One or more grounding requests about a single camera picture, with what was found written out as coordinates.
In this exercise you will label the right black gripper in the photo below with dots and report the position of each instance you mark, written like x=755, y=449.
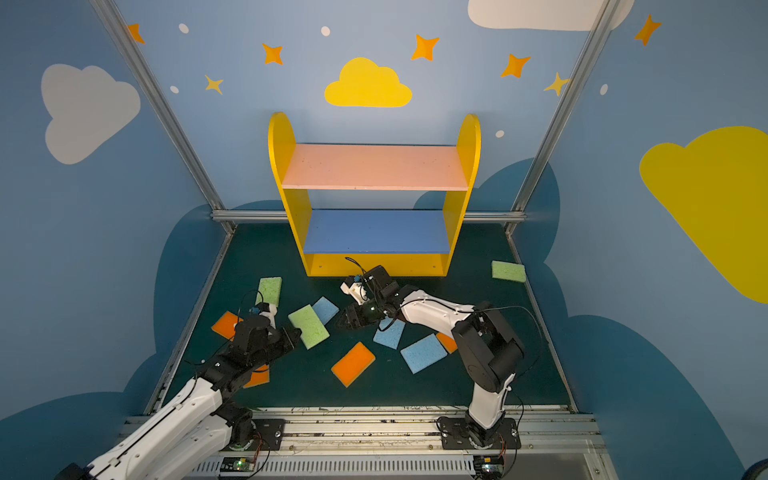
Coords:
x=363, y=312

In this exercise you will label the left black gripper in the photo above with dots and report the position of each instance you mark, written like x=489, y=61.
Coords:
x=279, y=336

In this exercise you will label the green sponge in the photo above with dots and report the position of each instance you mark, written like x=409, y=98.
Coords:
x=313, y=331
x=508, y=271
x=269, y=290

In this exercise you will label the blue sponge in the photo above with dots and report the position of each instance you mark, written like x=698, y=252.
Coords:
x=423, y=353
x=325, y=310
x=389, y=332

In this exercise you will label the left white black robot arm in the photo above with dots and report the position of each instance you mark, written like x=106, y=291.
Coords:
x=199, y=420

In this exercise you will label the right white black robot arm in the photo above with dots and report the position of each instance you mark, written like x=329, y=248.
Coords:
x=488, y=346

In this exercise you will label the yellow shelf pink blue boards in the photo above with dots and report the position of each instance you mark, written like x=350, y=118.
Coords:
x=406, y=242

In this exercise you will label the orange sponge front left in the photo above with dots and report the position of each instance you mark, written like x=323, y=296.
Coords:
x=258, y=377

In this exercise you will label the orange sponge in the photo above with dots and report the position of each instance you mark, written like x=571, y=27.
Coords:
x=258, y=377
x=447, y=342
x=348, y=369
x=225, y=325

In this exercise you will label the orange sponge centre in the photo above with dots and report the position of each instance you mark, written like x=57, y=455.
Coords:
x=348, y=369

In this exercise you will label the orange sponge far left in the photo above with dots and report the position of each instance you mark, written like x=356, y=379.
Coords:
x=225, y=325

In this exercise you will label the orange sponge right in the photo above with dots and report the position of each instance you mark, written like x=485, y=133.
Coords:
x=447, y=342

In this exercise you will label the left controller board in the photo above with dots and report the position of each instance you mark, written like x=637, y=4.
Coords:
x=240, y=467

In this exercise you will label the controller board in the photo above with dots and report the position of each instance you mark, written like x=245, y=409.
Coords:
x=240, y=467
x=488, y=467

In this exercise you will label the right controller board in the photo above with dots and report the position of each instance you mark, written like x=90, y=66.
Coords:
x=488, y=467

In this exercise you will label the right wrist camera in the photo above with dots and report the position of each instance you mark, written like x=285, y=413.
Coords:
x=354, y=287

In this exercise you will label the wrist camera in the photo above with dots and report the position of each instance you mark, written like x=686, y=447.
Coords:
x=268, y=311
x=354, y=287

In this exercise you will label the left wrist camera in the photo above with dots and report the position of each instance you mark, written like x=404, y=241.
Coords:
x=268, y=311

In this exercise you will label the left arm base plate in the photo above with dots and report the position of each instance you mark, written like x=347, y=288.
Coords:
x=261, y=433

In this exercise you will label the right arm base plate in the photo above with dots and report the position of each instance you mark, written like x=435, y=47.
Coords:
x=465, y=434

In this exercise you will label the aluminium rail base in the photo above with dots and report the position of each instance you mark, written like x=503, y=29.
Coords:
x=405, y=440

